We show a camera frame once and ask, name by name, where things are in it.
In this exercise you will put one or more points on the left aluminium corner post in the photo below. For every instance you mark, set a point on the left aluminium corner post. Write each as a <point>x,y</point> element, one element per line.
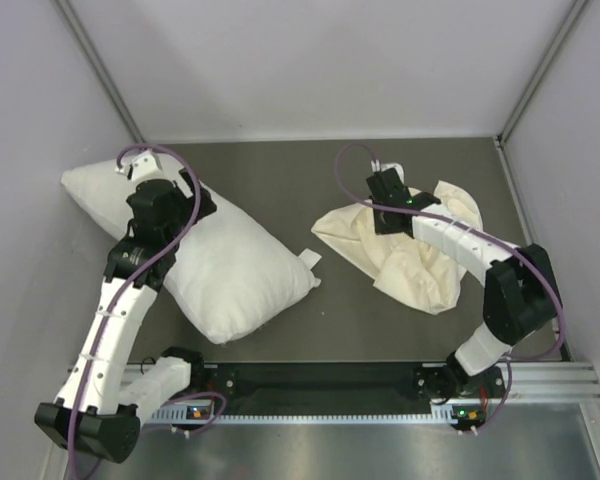
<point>78,32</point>

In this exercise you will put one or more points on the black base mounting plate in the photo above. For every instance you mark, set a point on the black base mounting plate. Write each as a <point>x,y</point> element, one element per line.
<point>339,388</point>

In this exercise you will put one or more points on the white pillow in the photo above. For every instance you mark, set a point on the white pillow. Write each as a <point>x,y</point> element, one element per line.
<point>231,275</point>

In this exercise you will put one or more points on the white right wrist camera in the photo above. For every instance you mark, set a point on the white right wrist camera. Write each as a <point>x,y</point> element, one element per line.
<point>391,166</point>

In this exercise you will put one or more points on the aluminium frame rail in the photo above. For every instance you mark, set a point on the aluminium frame rail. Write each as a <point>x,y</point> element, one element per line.
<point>555,382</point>

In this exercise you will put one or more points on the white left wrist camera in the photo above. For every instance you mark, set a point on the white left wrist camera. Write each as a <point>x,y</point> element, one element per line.
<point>143,167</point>

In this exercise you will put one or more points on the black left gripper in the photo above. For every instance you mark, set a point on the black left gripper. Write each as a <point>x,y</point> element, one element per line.
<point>189,202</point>

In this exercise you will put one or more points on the aluminium corner post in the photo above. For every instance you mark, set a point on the aluminium corner post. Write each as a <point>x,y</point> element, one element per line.
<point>78,32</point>
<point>557,42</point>

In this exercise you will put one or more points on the right aluminium corner post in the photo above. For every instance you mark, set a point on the right aluminium corner post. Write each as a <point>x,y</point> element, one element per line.
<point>557,42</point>

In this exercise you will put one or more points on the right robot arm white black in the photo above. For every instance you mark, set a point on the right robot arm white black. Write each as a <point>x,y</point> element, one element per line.
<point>520,289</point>

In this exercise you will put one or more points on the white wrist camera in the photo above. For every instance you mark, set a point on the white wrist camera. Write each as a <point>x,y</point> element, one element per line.
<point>143,167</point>
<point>391,166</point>

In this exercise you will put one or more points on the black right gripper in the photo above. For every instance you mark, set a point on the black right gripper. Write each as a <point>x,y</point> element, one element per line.
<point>380,226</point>

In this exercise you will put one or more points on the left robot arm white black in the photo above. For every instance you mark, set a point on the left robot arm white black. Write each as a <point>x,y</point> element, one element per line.
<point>95,413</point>

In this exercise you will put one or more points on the cream pillowcase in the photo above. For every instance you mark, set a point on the cream pillowcase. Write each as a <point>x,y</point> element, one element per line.
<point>409,271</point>

